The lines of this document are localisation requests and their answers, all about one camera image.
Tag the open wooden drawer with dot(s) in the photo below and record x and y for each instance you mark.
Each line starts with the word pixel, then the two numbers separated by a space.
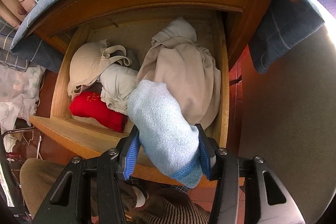
pixel 132 29

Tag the plaid slipper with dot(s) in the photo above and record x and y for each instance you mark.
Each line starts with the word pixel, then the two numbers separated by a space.
pixel 153 186

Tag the blue checked cloth cover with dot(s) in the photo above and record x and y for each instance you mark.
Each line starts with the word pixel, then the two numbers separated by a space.
pixel 283 29

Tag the pale blue white garment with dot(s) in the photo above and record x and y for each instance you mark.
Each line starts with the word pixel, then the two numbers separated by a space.
pixel 117 84

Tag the beige garment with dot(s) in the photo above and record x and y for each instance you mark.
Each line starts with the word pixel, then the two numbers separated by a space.
pixel 188 70

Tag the white floral fabric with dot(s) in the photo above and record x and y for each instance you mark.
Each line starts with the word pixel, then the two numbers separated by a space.
pixel 19 94

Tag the grey plaid bedding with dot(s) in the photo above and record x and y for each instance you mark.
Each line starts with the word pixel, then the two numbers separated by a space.
pixel 6 57

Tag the clear acrylic chair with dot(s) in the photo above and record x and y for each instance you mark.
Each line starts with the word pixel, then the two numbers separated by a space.
pixel 30 136

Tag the cream knitted bra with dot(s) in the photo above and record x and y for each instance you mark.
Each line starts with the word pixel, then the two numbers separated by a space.
pixel 90 61

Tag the red underwear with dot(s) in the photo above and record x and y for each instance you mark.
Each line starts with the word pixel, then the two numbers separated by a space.
pixel 90 105

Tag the beige leaf pattern curtain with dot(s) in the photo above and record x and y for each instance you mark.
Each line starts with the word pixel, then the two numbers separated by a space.
pixel 15 11

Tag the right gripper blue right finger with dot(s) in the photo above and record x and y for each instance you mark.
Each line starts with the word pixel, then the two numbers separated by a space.
pixel 207 155

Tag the light blue towel underwear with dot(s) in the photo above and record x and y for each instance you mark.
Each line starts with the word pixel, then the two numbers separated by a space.
pixel 169 141

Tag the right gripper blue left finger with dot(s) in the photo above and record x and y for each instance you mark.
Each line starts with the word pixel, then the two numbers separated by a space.
pixel 128 148

